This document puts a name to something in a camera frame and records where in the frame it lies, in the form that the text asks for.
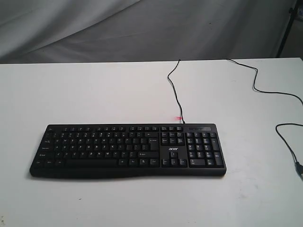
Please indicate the black tripod stand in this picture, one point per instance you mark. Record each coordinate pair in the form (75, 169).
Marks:
(292, 15)

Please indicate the black acer keyboard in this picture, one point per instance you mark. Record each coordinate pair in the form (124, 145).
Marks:
(96, 151)

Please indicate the grey backdrop cloth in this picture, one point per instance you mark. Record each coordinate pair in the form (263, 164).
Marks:
(63, 31)

